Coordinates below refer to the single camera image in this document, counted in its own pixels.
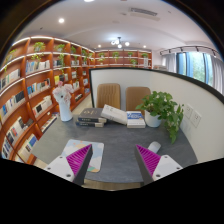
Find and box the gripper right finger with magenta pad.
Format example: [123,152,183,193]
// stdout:
[134,145,182,185]

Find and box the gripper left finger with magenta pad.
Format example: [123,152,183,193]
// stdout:
[45,145,91,186]

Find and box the white computer mouse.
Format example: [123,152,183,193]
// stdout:
[148,141,161,153]

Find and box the grey desk mat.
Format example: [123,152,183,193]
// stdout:
[32,115,197,183]

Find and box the dark bottom stacked book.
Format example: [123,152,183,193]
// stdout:
[75,121,104,128]

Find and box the dark stacked book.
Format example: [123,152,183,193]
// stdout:
[78,108,107,123]
[75,121,104,128]

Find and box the blue and white book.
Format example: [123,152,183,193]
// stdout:
[127,111,146,128]

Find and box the dark top stacked book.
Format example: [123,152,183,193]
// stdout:
[78,108,107,123]

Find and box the potted green plant white pot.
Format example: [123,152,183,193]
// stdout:
[136,91,184,143]

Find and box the white leaning book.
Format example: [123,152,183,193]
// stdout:
[101,104,127,125]

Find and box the white desk partition panel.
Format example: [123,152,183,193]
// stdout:
[88,67,224,164]

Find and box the right tan chair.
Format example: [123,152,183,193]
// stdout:
[126,87,151,111]

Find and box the tan chair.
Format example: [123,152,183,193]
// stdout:
[126,87,151,111]
[96,83,121,109]

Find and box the white vase with pink flowers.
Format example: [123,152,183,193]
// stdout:
[52,81,74,122]

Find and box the left tan chair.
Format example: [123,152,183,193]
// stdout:
[96,83,121,109]

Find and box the white window curtain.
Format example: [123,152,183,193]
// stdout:
[162,53,177,73]

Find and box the orange wooden bookshelf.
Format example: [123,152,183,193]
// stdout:
[0,36,152,164]

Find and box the ceiling lamp with globes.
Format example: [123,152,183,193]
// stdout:
[110,37,130,49]

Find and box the ceiling air vent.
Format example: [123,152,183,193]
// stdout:
[129,7,158,17]

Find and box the white wall socket right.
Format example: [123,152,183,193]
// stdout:
[190,110,201,128]

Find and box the white wall socket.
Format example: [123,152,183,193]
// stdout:
[190,110,201,128]
[184,104,193,118]

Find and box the white wall socket left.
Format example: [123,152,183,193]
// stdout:
[184,104,193,118]

